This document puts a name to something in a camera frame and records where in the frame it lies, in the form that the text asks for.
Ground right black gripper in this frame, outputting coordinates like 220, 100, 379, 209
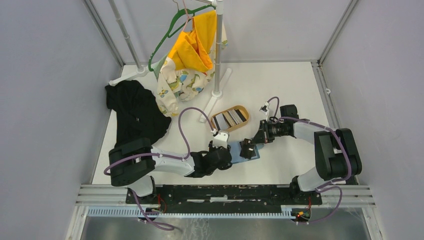
250, 119, 288, 145

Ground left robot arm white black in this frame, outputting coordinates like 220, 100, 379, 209
103, 138, 233, 204

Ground oval wooden card tray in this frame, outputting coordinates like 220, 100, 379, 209
210, 105, 250, 132

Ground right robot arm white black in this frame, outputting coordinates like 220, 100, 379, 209
239, 104, 362, 204

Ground yellow dinosaur print jacket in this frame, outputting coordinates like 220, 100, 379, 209
155, 10, 217, 117

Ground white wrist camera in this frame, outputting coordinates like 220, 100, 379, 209
259, 101, 270, 120
212, 130, 230, 149

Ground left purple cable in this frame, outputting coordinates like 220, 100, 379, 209
103, 106, 218, 231

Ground blue card holder wallet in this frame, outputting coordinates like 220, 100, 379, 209
229, 141, 264, 164

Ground black garment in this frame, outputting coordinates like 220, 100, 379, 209
104, 80, 172, 147

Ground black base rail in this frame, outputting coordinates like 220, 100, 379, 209
138, 184, 323, 214

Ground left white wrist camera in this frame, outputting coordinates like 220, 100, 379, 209
212, 130, 230, 149

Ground green clothes hanger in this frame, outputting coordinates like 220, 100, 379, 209
147, 0, 217, 72

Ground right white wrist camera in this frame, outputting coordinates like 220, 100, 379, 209
259, 101, 270, 120

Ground white metal clothes rack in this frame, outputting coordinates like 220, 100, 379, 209
108, 0, 232, 123

